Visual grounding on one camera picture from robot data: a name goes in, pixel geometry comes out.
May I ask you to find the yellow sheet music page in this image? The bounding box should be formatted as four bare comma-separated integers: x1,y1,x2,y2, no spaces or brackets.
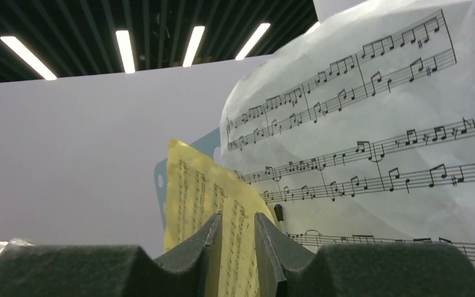
164,139,278,296

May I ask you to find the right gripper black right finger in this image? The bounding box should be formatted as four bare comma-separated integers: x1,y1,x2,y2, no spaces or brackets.
254,213,475,296

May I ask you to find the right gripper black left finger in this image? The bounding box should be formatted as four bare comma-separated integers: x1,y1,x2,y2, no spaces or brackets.
0,213,222,296

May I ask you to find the white sheet music page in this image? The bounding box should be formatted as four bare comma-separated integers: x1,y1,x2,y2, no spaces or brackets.
220,1,475,265

